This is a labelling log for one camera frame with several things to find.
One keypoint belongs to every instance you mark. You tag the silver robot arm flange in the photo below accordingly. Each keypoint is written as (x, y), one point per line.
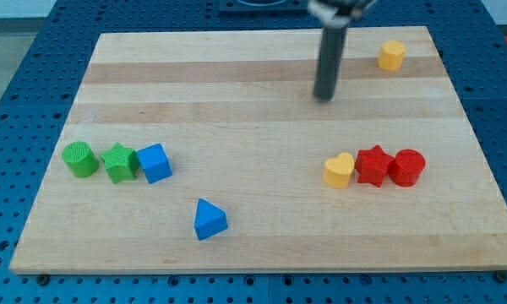
(339, 13)

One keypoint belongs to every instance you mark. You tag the yellow hexagon block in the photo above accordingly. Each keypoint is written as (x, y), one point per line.
(391, 55)

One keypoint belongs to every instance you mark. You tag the wooden board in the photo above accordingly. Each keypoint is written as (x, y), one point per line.
(235, 114)

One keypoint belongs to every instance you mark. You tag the black cylindrical pointer tool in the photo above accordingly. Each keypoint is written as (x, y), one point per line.
(329, 61)

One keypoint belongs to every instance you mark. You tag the red star block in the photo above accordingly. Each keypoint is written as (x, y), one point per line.
(373, 165)

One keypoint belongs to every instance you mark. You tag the green star block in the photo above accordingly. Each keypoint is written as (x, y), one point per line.
(121, 163)

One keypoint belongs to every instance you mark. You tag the blue triangle block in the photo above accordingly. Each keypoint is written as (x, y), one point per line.
(209, 220)

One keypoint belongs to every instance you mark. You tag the blue cube block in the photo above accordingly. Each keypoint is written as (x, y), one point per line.
(155, 163)

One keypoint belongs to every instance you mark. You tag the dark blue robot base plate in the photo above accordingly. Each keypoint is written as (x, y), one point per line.
(227, 7)

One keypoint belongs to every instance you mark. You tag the red cylinder block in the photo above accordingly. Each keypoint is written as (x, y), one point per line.
(407, 167)

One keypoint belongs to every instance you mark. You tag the green cylinder block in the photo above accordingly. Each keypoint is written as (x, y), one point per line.
(80, 159)

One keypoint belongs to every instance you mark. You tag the yellow heart block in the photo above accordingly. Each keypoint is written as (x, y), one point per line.
(338, 171)

